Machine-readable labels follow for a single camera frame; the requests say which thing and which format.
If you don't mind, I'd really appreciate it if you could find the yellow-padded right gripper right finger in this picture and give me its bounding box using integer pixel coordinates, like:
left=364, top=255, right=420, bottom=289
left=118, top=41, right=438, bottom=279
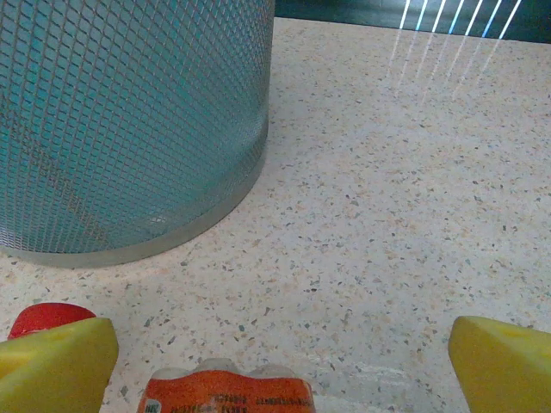
left=447, top=316, right=551, bottom=413

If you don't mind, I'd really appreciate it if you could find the orange-red label plastic bottle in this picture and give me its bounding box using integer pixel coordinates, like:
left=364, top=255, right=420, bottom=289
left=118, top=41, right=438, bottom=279
left=138, top=357, right=318, bottom=413

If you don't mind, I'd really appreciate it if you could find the red label cola bottle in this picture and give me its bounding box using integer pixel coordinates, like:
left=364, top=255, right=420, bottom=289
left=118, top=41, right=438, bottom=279
left=7, top=302, right=98, bottom=341

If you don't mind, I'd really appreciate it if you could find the silver metal mesh bin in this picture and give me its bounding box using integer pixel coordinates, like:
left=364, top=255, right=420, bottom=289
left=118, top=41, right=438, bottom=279
left=0, top=0, right=276, bottom=270

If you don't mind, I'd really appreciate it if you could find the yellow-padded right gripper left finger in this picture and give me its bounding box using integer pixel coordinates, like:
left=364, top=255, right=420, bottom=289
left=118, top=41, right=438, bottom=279
left=0, top=317, right=120, bottom=413

